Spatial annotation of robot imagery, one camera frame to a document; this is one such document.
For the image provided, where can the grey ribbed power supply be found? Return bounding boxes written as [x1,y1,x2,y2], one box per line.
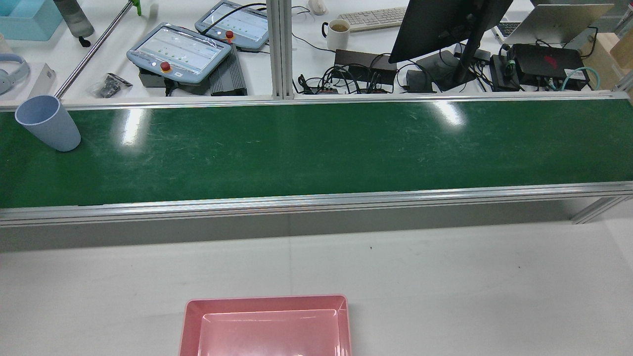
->
[210,44,248,96]

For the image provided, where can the black mini computer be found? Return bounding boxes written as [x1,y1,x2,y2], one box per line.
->
[512,44,590,89]

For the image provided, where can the aluminium conveyor side rail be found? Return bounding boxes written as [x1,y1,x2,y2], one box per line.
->
[0,91,633,112]
[0,181,633,228]

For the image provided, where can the teal cable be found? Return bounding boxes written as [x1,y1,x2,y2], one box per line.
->
[561,67,601,92]

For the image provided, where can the small white carton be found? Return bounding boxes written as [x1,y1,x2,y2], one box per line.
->
[27,63,58,99]

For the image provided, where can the large grey teach pendant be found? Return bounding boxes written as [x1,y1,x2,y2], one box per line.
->
[127,22,232,84]

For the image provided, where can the light blue storage box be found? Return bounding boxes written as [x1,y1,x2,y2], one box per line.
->
[0,0,63,41]

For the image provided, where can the steel rod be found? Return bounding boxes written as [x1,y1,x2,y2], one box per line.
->
[49,0,135,99]

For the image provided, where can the small grey teach pendant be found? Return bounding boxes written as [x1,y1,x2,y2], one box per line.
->
[195,0,270,51]

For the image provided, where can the cardboard box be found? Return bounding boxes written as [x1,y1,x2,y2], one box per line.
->
[581,32,633,76]

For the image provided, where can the silver laptop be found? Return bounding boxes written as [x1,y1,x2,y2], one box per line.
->
[495,4,615,46]

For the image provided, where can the black computer monitor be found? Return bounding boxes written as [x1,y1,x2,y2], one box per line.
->
[389,0,514,64]

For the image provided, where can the black monitor stand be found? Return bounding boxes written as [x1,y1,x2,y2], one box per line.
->
[407,48,491,92]

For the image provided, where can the green conveyor belt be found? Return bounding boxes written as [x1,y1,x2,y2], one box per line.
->
[0,99,633,208]

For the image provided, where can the black teach pendant cable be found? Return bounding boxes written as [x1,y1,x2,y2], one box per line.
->
[200,2,269,36]

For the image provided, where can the pink plastic box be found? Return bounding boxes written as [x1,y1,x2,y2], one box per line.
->
[179,295,353,356]

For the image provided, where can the light blue plastic cup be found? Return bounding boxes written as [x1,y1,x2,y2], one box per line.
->
[15,95,82,152]

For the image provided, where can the light blue headphones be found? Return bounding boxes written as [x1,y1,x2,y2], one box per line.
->
[0,53,31,95]

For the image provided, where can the black flat hub box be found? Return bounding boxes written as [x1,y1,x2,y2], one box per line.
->
[334,48,398,89]

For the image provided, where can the black power adapter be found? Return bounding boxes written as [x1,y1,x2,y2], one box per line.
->
[490,54,521,92]

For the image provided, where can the aluminium conveyor leg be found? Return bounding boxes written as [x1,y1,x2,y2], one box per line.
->
[571,195,633,224]

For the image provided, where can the white mug with tea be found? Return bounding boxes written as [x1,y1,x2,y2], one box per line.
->
[322,19,351,51]

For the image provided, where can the white computer keyboard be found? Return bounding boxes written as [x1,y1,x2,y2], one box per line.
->
[338,7,407,33]

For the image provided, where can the grey drinking bottle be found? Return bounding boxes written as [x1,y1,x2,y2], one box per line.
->
[53,0,95,48]

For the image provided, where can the plastic bag of screws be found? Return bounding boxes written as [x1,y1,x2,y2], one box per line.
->
[90,73,133,98]

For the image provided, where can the black tangled cable bundle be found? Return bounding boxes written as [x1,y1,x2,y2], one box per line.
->
[296,63,342,94]

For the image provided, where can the aluminium profile post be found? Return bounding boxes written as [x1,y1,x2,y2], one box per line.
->
[267,0,295,100]

